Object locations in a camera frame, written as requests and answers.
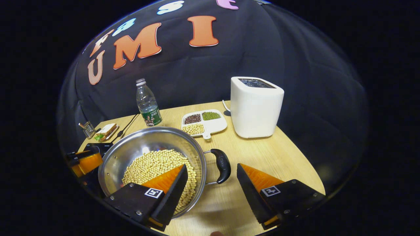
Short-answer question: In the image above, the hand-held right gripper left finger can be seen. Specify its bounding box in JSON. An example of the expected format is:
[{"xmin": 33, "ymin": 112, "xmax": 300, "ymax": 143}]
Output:
[{"xmin": 103, "ymin": 164, "xmax": 189, "ymax": 232}]

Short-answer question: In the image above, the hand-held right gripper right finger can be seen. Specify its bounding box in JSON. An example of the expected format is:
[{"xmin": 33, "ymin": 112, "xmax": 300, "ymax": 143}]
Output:
[{"xmin": 236, "ymin": 163, "xmax": 326, "ymax": 230}]

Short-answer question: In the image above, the black induction cooktop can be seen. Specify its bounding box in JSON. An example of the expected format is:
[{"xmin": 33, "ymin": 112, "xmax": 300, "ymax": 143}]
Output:
[{"xmin": 80, "ymin": 142, "xmax": 114, "ymax": 199}]

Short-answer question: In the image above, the stainless steel pot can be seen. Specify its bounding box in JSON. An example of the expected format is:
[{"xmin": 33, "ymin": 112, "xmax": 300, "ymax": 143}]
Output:
[{"xmin": 98, "ymin": 127, "xmax": 232, "ymax": 219}]

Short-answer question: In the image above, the small glass holder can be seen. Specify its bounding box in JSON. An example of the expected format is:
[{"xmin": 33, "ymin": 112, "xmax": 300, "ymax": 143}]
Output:
[{"xmin": 78, "ymin": 121, "xmax": 96, "ymax": 139}]

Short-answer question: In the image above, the sandwich on plate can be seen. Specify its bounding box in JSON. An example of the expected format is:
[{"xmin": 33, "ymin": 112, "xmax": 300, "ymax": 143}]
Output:
[{"xmin": 94, "ymin": 123, "xmax": 119, "ymax": 142}]

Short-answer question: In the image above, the pile of yellow soybeans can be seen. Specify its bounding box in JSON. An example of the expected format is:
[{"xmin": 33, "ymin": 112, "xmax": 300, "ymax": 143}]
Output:
[{"xmin": 122, "ymin": 149, "xmax": 198, "ymax": 215}]

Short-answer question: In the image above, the small heap of soybeans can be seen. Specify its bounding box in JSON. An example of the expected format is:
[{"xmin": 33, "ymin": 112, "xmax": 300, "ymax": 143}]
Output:
[{"xmin": 183, "ymin": 123, "xmax": 205, "ymax": 135}]

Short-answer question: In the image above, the clear plastic water bottle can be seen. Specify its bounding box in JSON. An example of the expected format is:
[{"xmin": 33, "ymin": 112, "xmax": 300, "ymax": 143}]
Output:
[{"xmin": 136, "ymin": 78, "xmax": 162, "ymax": 127}]

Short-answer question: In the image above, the white divided dish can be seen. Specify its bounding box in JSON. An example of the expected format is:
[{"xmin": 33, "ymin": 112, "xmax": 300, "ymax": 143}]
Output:
[{"xmin": 181, "ymin": 109, "xmax": 228, "ymax": 140}]

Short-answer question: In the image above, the white toaster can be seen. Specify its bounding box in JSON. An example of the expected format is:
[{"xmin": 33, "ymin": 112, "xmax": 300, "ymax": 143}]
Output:
[{"xmin": 230, "ymin": 76, "xmax": 285, "ymax": 139}]

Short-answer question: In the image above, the black backdrop cloth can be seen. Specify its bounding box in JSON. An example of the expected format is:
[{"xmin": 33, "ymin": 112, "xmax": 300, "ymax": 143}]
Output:
[{"xmin": 57, "ymin": 0, "xmax": 369, "ymax": 197}]

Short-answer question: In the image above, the black power cable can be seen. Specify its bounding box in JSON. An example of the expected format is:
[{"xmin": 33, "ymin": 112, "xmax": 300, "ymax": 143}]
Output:
[{"xmin": 110, "ymin": 112, "xmax": 141, "ymax": 145}]

